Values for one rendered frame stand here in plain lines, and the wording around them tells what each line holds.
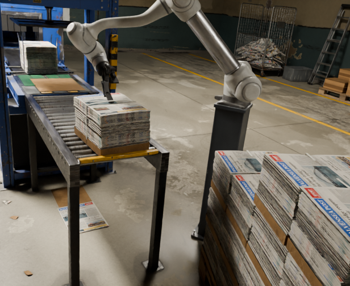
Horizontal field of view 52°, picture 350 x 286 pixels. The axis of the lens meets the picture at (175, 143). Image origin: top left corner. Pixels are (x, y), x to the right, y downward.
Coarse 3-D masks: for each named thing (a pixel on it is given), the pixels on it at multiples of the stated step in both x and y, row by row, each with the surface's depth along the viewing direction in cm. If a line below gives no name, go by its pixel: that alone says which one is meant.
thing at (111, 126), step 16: (96, 112) 179; (112, 112) 180; (128, 112) 183; (144, 112) 189; (96, 128) 182; (112, 128) 180; (128, 128) 186; (144, 128) 191; (96, 144) 186; (112, 144) 184; (128, 144) 190
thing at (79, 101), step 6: (78, 96) 203; (84, 96) 203; (90, 96) 204; (96, 96) 205; (102, 96) 206; (114, 96) 208; (120, 96) 209; (126, 96) 210; (78, 102) 197; (84, 102) 193; (90, 102) 194; (96, 102) 195; (78, 108) 198; (78, 114) 201; (84, 114) 194; (78, 120) 203; (84, 120) 195; (78, 126) 204; (84, 126) 197; (84, 132) 198
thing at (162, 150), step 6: (150, 144) 209; (156, 144) 208; (162, 150) 200; (150, 156) 210; (156, 156) 203; (162, 156) 198; (168, 156) 200; (150, 162) 211; (156, 162) 204; (162, 162) 200; (168, 162) 202; (156, 168) 205; (162, 168) 201
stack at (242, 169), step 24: (216, 168) 198; (240, 168) 181; (240, 192) 164; (216, 216) 195; (240, 216) 163; (240, 240) 164; (264, 240) 140; (216, 264) 196; (240, 264) 160; (264, 264) 138; (288, 264) 121
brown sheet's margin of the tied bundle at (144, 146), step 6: (90, 144) 191; (138, 144) 193; (144, 144) 195; (96, 150) 186; (102, 150) 182; (108, 150) 184; (114, 150) 186; (120, 150) 188; (126, 150) 190; (132, 150) 192; (138, 150) 194
